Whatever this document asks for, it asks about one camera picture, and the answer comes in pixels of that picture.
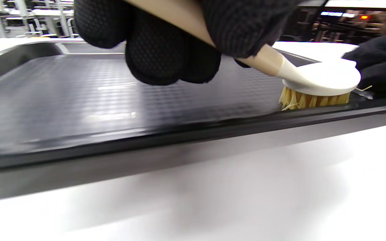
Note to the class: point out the person's right hand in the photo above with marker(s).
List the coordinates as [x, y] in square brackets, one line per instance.
[384, 63]

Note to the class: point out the person's left hand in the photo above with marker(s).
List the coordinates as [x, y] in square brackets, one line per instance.
[159, 50]

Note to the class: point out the white pot brush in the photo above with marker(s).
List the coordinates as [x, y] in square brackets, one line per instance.
[320, 80]

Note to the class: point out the black plastic tray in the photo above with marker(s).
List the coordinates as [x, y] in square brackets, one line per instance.
[112, 110]

